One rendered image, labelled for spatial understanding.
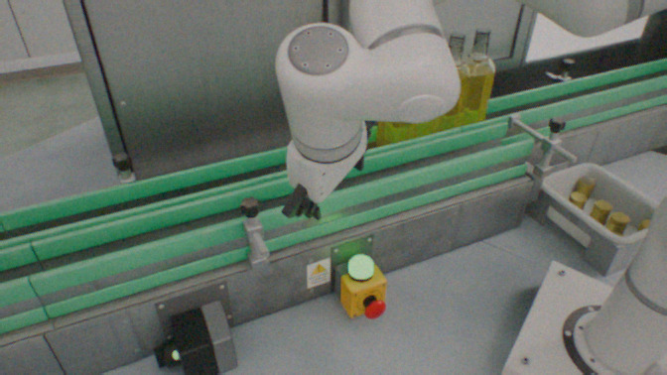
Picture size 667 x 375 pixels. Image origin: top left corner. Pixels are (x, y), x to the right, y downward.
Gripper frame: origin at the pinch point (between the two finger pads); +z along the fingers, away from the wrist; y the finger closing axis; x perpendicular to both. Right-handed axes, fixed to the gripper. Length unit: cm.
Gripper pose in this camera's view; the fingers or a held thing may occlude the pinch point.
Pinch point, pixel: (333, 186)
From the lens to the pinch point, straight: 65.7
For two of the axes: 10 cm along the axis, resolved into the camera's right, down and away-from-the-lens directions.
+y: -6.3, 7.3, -2.6
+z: 0.5, 3.8, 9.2
